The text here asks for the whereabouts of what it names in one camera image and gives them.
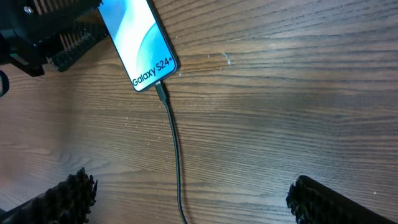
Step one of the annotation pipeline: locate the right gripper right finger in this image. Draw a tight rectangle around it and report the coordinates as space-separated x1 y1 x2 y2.
286 175 397 224

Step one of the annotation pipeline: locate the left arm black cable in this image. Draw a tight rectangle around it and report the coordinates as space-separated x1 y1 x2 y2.
0 70 11 98

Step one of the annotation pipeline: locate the black USB charging cable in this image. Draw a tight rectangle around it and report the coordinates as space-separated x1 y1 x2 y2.
154 80 189 224

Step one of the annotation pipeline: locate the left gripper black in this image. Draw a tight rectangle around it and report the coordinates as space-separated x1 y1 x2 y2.
1 0 108 77

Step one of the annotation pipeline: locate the Samsung Galaxy smartphone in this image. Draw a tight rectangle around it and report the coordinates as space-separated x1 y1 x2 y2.
98 0 180 92

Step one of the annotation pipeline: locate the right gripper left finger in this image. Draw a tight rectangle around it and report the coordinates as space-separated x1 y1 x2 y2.
1 168 98 224

